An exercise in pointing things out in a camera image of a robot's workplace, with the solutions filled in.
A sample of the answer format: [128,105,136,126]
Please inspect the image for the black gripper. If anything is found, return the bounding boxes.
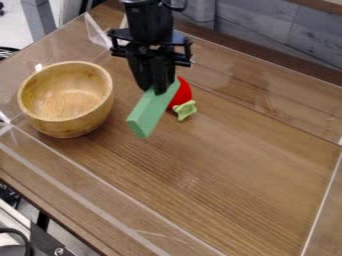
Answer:
[106,0,192,95]

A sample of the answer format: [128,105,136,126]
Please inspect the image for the green rectangular stick block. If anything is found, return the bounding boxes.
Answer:
[126,81,180,138]

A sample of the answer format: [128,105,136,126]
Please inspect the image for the brown wooden bowl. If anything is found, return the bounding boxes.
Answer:
[17,61,114,138]

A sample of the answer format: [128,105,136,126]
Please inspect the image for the red plush strawberry toy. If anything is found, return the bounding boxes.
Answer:
[166,76,196,121]

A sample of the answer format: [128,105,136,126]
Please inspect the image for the black table leg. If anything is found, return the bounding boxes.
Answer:
[36,211,49,231]

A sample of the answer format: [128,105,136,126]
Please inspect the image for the clear acrylic corner bracket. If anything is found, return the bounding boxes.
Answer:
[84,12,128,50]

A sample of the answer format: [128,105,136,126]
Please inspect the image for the grey post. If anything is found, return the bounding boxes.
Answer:
[20,0,57,41]

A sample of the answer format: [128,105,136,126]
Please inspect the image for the black cable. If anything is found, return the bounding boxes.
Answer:
[0,227,33,256]

